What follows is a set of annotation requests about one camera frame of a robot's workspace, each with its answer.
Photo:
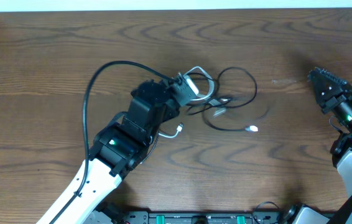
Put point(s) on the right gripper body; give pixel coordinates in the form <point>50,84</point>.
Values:
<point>330,104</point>

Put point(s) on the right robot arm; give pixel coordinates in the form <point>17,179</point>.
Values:
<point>341,152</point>

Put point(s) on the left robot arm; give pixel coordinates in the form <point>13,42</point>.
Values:
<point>120,147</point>

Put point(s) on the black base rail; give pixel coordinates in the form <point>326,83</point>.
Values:
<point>265,212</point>

